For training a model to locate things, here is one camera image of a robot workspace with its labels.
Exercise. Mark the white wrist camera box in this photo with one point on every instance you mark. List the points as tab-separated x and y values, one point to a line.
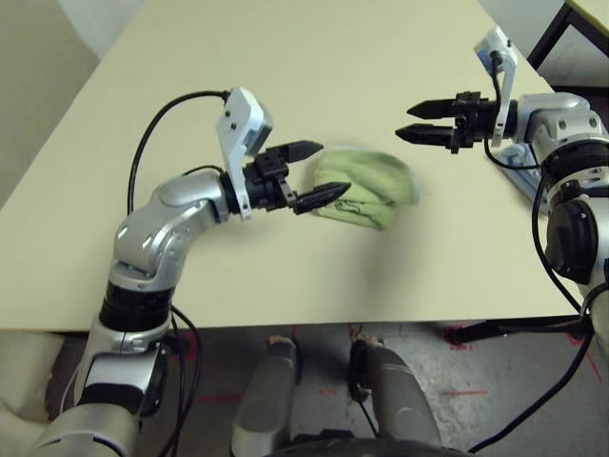
504	52
238	119

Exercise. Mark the dark robot waist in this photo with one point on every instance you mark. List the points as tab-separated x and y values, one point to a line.
357	447

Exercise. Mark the grey robot leg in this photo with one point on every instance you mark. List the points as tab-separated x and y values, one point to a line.
395	400
261	404

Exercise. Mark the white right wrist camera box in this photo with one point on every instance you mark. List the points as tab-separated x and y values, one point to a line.
504	52

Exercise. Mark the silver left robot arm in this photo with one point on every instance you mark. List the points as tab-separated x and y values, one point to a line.
162	224

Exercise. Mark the black table foot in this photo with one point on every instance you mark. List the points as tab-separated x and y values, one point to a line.
480	331

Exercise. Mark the folded light blue towel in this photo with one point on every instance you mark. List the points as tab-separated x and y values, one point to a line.
523	178

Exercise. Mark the grey left robot leg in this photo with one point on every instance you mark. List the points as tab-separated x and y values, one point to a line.
261	404

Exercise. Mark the side table black frame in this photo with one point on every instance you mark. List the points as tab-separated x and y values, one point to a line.
597	12

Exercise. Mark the green terry towel white trim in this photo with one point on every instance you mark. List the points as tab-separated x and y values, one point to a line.
371	181

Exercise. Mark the grey right robot leg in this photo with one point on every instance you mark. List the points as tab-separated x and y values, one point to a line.
395	400

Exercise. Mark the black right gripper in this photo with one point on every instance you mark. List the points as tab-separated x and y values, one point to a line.
476	121

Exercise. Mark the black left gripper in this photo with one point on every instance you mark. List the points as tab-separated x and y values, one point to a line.
269	183

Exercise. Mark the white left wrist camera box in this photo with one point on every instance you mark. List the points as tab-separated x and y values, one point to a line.
238	119

